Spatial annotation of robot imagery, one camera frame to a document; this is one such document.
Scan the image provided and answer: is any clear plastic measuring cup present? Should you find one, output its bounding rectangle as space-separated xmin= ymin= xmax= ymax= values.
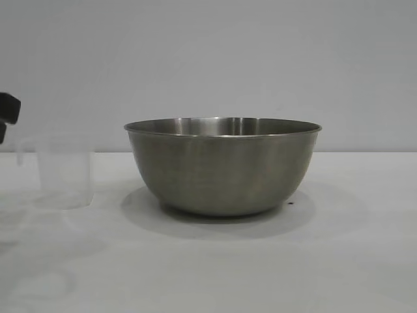
xmin=14 ymin=132 xmax=97 ymax=211

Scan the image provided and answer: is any stainless steel mixing bowl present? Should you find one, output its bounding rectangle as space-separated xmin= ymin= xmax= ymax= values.
xmin=122 ymin=116 xmax=322 ymax=217

